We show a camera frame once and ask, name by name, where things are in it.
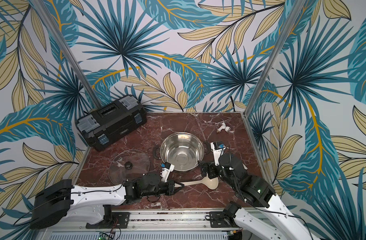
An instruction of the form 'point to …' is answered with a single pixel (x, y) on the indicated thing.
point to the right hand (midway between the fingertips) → (207, 158)
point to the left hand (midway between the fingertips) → (183, 189)
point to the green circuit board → (103, 238)
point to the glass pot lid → (128, 165)
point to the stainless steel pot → (183, 150)
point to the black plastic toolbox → (110, 120)
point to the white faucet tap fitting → (226, 128)
